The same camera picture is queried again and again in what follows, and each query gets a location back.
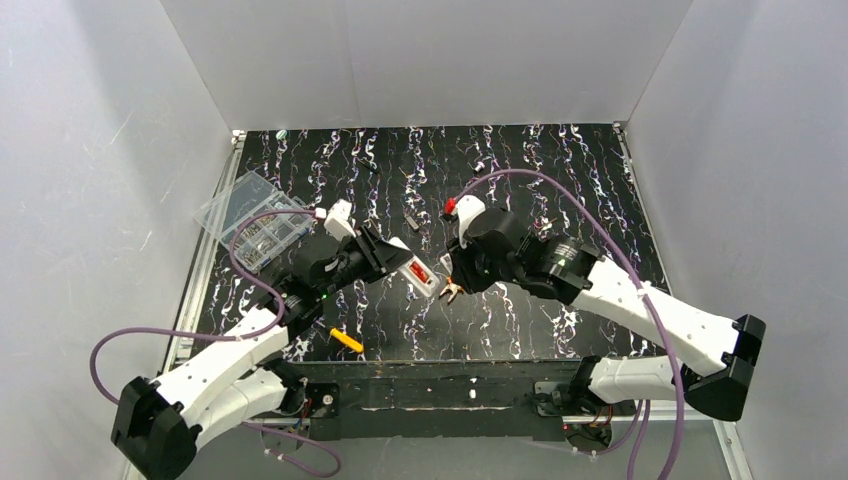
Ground white remote control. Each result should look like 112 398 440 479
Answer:
388 236 439 297

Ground yellow black pliers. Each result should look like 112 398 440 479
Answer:
438 277 465 305

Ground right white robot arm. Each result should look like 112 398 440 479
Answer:
444 196 767 422

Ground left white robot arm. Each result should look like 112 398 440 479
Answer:
111 227 437 479

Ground clear plastic screw box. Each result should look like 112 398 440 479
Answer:
193 172 315 273

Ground thin black rod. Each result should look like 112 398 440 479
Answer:
357 159 380 175

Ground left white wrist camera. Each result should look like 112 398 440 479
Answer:
314 199 356 242

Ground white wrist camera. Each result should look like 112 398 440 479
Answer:
314 199 356 242
442 195 486 249

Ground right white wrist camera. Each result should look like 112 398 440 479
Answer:
442 195 486 249

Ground yellow handle screwdriver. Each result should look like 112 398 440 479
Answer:
329 328 365 354

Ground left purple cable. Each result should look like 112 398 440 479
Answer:
89 207 344 480

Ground purple cable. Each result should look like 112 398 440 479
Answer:
453 168 687 480
89 207 344 480

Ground aluminium frame rail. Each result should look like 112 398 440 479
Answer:
122 129 753 480

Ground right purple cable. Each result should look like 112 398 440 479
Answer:
453 168 687 480

